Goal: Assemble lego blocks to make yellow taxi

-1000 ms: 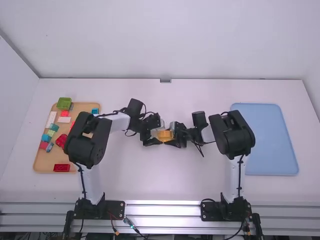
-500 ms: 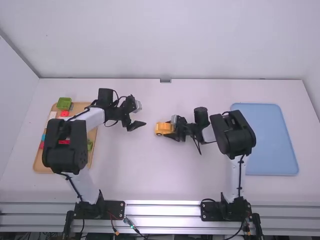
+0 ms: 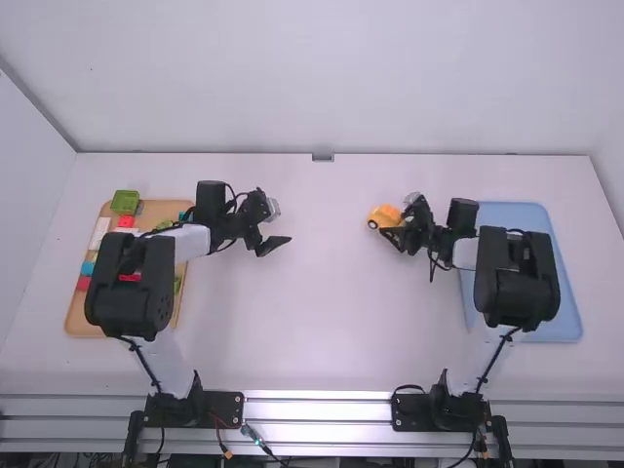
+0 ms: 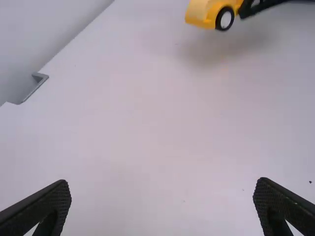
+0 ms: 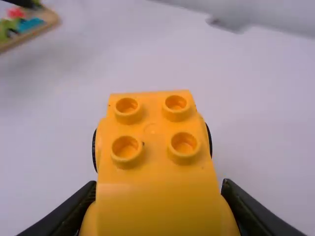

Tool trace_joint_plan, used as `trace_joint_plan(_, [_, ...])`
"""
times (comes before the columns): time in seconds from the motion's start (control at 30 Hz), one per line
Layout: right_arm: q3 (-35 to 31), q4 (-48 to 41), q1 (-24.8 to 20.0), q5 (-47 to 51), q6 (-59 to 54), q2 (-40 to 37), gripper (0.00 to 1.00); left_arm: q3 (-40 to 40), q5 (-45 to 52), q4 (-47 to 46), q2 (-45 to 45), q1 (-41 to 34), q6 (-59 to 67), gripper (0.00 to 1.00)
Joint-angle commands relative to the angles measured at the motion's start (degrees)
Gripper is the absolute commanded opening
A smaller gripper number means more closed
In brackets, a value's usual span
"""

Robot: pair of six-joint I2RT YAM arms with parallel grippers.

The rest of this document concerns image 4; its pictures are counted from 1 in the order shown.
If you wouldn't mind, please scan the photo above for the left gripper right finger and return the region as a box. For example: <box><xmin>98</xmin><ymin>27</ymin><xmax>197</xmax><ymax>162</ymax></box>
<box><xmin>252</xmin><ymin>177</ymin><xmax>315</xmax><ymax>236</ymax></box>

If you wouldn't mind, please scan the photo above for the yellow toy car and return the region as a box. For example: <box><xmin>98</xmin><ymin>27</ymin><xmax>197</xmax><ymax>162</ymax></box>
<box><xmin>184</xmin><ymin>0</ymin><xmax>245</xmax><ymax>32</ymax></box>

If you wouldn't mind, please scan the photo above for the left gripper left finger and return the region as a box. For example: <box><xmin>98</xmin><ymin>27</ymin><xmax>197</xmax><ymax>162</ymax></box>
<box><xmin>0</xmin><ymin>179</ymin><xmax>73</xmax><ymax>236</ymax></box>

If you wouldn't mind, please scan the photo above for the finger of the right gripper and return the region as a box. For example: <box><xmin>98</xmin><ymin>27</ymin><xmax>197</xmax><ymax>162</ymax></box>
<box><xmin>238</xmin><ymin>0</ymin><xmax>296</xmax><ymax>20</ymax></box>

